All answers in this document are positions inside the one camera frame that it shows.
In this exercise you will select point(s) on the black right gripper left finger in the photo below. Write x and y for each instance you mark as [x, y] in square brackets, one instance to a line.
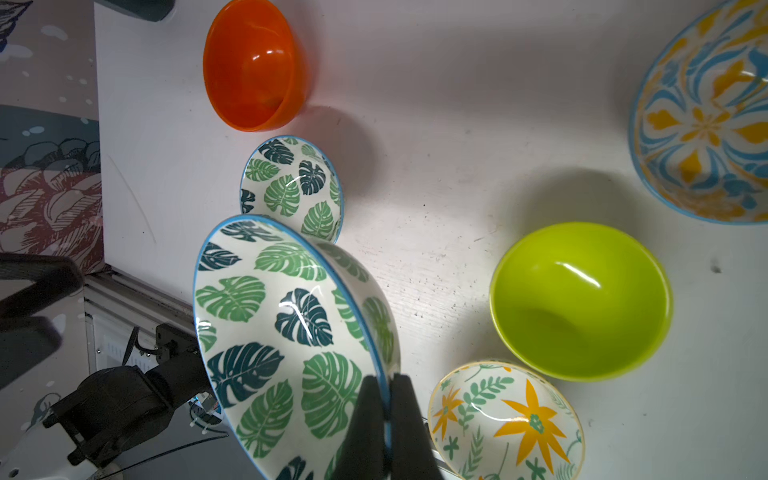
[363, 450]

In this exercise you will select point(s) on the dark green faceted cup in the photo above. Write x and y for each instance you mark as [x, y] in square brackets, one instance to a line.
[147, 10]

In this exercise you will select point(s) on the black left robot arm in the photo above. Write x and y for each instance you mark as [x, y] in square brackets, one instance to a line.
[27, 337]

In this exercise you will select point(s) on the orange plastic bowl rear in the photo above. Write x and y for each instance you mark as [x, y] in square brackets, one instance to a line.
[253, 67]

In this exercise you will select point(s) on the blue yellow patterned bowl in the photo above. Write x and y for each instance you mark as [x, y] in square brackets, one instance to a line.
[698, 129]

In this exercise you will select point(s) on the yellow flower ceramic bowl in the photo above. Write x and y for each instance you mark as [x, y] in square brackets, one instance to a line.
[495, 420]

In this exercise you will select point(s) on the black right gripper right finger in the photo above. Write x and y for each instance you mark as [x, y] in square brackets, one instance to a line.
[411, 452]

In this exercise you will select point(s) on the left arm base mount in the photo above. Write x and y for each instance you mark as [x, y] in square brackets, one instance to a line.
[119, 408]

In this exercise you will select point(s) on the large green leaf bowl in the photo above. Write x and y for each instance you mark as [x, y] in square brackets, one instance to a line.
[289, 328]

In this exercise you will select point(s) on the small green leaf bowl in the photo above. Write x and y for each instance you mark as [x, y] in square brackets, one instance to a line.
[291, 180]

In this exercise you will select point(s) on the lime green plastic bowl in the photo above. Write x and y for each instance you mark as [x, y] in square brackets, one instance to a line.
[581, 302]

